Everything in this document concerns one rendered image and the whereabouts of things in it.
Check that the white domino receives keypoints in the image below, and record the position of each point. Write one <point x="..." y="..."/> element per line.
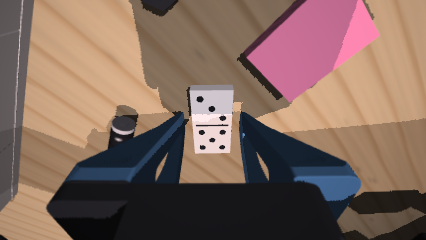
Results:
<point x="211" y="108"/>

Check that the dark grey rack of three bins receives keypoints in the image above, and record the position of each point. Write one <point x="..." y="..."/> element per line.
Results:
<point x="15" y="32"/>

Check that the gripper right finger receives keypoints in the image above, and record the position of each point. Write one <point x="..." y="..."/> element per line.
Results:
<point x="289" y="160"/>

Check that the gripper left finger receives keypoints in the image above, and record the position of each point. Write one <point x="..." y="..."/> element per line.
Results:
<point x="137" y="159"/>

